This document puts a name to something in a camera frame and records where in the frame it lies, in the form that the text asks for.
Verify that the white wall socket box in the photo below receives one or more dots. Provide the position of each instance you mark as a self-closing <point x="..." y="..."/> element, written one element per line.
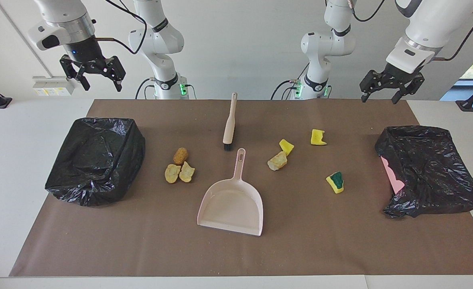
<point x="53" y="85"/>

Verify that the pale bread chunk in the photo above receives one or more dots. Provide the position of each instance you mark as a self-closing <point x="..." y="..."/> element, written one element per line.
<point x="277" y="161"/>

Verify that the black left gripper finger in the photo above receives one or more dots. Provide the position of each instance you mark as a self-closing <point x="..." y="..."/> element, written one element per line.
<point x="413" y="86"/>
<point x="373" y="81"/>

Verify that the crumpled black trash bag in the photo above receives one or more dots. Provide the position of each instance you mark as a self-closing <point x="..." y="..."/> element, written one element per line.
<point x="433" y="168"/>

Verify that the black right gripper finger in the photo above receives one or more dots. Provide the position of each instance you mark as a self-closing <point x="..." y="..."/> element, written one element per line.
<point x="116" y="68"/>
<point x="70" y="66"/>

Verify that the brown oval croquette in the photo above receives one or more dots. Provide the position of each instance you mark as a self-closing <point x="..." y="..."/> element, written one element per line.
<point x="180" y="156"/>

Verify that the beige hand brush black bristles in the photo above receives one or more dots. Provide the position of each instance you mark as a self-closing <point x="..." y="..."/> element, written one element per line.
<point x="229" y="124"/>

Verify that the pale pink plastic dustpan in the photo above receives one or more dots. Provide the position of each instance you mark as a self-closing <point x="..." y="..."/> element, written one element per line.
<point x="232" y="204"/>

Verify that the small yellow sponge piece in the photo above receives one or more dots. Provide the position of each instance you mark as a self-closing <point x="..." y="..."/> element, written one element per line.
<point x="287" y="147"/>

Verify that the angular fried bread piece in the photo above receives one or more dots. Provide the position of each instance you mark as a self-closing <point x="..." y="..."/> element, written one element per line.
<point x="187" y="172"/>

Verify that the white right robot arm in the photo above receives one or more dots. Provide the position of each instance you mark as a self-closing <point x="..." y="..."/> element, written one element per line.
<point x="156" y="40"/>

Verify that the rounded fried bread piece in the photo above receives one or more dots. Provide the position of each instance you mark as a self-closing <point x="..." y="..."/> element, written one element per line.
<point x="172" y="174"/>

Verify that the notched yellow sponge piece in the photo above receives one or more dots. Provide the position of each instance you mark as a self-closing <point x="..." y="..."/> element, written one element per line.
<point x="317" y="137"/>

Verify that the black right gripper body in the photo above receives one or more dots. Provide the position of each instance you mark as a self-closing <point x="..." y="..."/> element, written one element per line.
<point x="86" y="52"/>

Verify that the pink plastic bin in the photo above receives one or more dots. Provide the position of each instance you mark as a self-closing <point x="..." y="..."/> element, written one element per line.
<point x="392" y="176"/>

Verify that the yellow green sponge piece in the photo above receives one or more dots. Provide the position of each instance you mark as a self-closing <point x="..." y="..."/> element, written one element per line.
<point x="335" y="182"/>

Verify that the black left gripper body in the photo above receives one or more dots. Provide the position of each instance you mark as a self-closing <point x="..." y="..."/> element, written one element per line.
<point x="398" y="77"/>

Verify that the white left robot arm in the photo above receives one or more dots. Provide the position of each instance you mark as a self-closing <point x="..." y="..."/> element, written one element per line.
<point x="326" y="44"/>

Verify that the brown paper table mat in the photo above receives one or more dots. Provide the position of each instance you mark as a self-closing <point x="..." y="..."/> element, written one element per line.
<point x="300" y="249"/>

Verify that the black bag lined open bin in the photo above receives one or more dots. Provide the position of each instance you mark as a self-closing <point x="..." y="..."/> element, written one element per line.
<point x="96" y="160"/>

